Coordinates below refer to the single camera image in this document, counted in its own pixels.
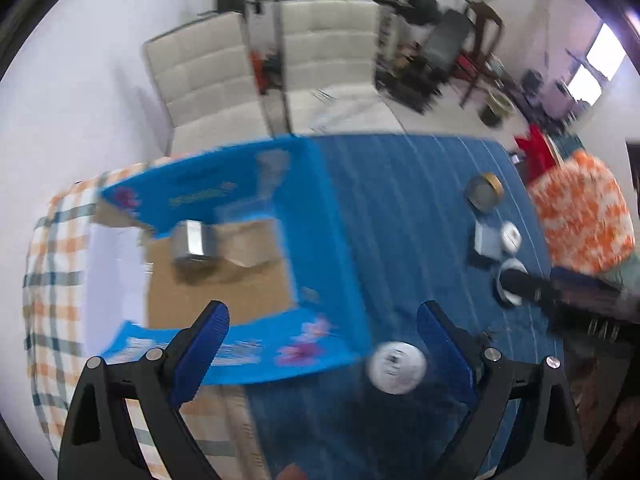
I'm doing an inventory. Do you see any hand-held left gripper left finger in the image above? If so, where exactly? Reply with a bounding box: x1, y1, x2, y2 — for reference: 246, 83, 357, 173
57, 300, 231, 480

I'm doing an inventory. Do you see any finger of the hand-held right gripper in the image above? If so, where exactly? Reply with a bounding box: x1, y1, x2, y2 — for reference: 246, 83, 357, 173
500, 268, 556, 307

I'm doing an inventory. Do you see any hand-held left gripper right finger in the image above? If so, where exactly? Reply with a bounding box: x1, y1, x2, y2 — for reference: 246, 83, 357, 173
416, 301, 588, 480

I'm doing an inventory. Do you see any white round device black top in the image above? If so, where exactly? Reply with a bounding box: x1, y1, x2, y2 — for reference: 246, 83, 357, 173
492, 258, 526, 308

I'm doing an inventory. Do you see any small white round device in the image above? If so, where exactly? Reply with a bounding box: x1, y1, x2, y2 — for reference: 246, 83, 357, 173
500, 221, 524, 256

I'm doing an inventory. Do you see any clear plastic box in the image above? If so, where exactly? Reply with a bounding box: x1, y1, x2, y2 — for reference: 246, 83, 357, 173
474, 222, 503, 257

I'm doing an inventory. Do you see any blue cardboard box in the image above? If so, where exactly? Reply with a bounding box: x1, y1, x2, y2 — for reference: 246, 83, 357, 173
87, 136, 373, 386

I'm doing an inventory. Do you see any orange floral cloth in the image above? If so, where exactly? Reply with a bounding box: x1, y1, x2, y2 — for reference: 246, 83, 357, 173
527, 149, 637, 276

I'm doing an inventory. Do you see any steel cylinder tin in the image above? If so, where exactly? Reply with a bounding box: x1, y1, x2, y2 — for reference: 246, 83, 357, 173
170, 220, 216, 266

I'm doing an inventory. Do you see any red cloth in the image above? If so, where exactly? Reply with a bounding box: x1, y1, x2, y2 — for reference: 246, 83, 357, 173
514, 124, 551, 181

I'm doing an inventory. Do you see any blue striped blanket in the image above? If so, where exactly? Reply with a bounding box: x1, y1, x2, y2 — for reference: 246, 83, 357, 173
240, 132, 566, 480

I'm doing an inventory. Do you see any orange plaid blanket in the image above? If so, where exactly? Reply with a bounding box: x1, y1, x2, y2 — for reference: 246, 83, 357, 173
22, 157, 281, 480

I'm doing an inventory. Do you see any woven waste basket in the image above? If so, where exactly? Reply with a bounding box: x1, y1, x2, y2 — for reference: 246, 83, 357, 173
479, 87, 516, 127

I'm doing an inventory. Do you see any window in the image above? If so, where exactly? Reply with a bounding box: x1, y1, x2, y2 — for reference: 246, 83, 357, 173
567, 22, 628, 106

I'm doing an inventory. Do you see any black weight bench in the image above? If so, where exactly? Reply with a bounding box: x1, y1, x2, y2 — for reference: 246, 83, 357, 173
375, 9, 476, 111

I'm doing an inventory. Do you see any brown wooden chair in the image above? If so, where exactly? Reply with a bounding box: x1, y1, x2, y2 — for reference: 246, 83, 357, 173
452, 0, 506, 108

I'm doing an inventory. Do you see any white padded chair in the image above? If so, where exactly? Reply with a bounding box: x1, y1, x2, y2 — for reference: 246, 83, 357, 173
144, 11, 273, 157
275, 0, 408, 136

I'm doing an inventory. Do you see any black barbell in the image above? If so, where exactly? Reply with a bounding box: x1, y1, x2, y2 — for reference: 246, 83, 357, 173
215, 0, 442, 26

